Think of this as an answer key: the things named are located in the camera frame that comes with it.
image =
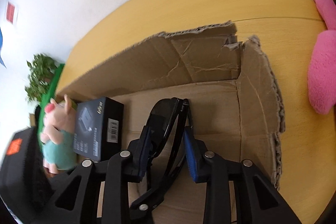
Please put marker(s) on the green potted plant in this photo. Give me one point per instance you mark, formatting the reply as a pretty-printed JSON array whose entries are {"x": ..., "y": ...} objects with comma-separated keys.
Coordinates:
[{"x": 39, "y": 74}]

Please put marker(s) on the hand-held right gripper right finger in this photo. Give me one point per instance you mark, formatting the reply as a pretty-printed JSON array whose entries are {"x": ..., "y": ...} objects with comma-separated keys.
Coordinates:
[{"x": 190, "y": 158}]

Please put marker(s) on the black product box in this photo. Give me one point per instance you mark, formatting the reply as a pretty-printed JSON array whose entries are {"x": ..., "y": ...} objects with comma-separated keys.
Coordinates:
[{"x": 97, "y": 129}]

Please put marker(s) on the pink rabbit plush toy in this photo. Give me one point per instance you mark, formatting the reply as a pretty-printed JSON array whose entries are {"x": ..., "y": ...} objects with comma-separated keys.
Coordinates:
[{"x": 323, "y": 69}]

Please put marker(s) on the black sunglasses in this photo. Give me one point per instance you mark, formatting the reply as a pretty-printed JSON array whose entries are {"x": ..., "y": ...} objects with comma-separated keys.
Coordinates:
[{"x": 160, "y": 113}]

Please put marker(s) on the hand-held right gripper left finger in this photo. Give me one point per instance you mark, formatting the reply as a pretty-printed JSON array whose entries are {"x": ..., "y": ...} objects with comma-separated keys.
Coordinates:
[{"x": 143, "y": 146}]

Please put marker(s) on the pink and teal pig plush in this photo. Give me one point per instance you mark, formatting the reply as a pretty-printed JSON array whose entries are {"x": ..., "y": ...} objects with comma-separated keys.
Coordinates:
[{"x": 59, "y": 132}]

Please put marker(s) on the blue wave wall decoration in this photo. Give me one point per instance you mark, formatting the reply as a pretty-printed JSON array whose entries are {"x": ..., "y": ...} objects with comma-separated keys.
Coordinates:
[{"x": 1, "y": 50}]

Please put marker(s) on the brown cardboard box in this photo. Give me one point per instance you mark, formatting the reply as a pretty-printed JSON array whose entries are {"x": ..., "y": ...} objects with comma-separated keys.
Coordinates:
[{"x": 215, "y": 108}]

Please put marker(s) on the red wall poster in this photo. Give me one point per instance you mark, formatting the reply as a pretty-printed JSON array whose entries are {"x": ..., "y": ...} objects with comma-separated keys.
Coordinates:
[{"x": 11, "y": 12}]

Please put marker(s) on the green board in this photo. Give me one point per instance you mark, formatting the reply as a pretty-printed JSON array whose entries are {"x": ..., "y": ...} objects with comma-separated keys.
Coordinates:
[{"x": 51, "y": 87}]

